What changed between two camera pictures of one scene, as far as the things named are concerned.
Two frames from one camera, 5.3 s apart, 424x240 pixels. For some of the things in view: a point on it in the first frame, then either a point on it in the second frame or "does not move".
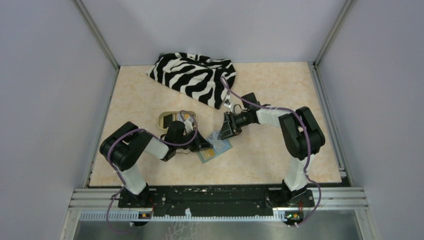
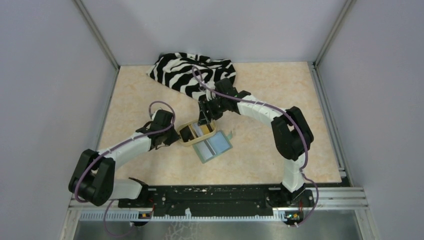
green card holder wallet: x=220 y=146 does not move
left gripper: x=200 y=143 to x=173 y=139
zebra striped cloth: x=205 y=80 does not move
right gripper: x=229 y=127 to x=206 y=117
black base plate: x=216 y=200 does not move
